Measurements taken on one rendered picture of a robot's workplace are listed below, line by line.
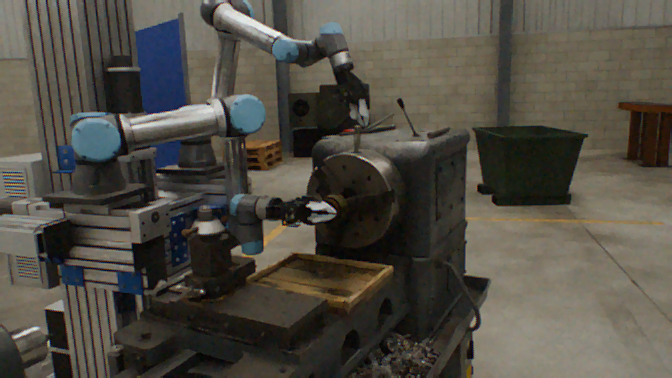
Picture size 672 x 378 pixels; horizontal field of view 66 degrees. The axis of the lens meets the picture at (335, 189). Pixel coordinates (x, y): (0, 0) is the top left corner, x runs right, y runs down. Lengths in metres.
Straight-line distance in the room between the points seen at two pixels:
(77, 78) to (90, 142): 0.45
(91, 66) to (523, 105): 10.47
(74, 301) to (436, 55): 10.26
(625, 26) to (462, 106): 3.48
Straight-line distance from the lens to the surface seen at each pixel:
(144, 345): 1.24
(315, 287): 1.50
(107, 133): 1.49
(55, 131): 2.01
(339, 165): 1.65
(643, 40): 12.22
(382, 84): 11.73
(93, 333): 2.13
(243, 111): 1.55
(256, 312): 1.16
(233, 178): 1.74
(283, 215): 1.54
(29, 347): 0.89
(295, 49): 1.73
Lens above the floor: 1.45
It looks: 11 degrees down
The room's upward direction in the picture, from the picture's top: 2 degrees counter-clockwise
